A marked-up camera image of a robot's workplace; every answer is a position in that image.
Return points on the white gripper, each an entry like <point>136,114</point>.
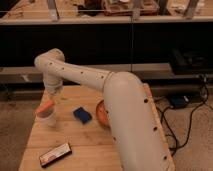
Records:
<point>52,84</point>

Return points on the orange pepper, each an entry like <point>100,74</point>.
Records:
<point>45,110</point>

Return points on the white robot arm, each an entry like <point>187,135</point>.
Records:
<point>133,124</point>

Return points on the white ceramic cup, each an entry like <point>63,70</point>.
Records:
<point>48,121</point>

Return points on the blue sponge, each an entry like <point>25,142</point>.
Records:
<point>82,115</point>

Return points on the orange bowl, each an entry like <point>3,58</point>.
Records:
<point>101,114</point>

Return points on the wooden table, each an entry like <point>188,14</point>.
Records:
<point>92,145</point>

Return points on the black rectangular box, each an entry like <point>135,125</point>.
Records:
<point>55,154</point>

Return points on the black power adapter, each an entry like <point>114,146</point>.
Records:
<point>178,102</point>

